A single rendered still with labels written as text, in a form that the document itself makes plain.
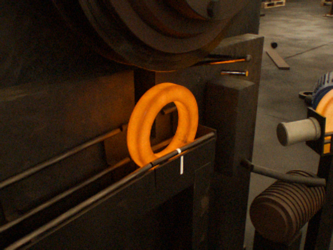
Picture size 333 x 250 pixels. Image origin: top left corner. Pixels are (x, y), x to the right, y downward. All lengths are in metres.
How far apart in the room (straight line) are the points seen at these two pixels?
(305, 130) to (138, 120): 0.46
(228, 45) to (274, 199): 0.40
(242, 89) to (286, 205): 0.30
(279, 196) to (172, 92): 0.41
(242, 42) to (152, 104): 0.42
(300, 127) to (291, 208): 0.20
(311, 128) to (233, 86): 0.23
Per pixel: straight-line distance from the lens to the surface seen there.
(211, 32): 0.73
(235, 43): 1.02
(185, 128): 0.81
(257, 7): 3.53
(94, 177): 0.71
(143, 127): 0.70
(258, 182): 2.08
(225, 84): 0.90
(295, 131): 0.98
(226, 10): 0.64
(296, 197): 1.02
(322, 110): 1.01
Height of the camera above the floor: 1.06
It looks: 23 degrees down
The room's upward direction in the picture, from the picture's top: straight up
